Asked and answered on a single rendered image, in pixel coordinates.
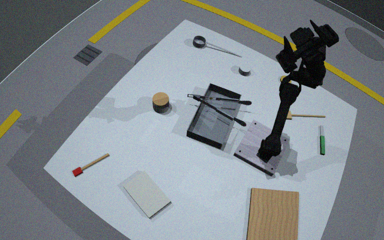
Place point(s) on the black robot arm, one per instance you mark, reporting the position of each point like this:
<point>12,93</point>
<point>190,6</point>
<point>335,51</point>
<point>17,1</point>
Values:
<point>288,93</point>

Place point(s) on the wooden cutting board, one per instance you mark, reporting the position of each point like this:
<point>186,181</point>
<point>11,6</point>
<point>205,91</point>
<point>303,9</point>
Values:
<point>273,215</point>

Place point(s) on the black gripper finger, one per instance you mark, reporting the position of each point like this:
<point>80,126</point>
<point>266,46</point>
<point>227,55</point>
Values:
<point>322,32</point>
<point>287,53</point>

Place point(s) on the grey saucepan with long handle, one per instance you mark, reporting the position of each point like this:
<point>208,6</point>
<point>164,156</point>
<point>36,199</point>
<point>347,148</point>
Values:
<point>200,41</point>

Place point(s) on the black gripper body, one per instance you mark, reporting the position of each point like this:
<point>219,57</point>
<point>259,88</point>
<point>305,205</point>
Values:
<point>309,52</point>

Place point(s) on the wooden spatula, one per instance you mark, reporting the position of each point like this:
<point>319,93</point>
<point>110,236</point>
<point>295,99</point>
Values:
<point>289,115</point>

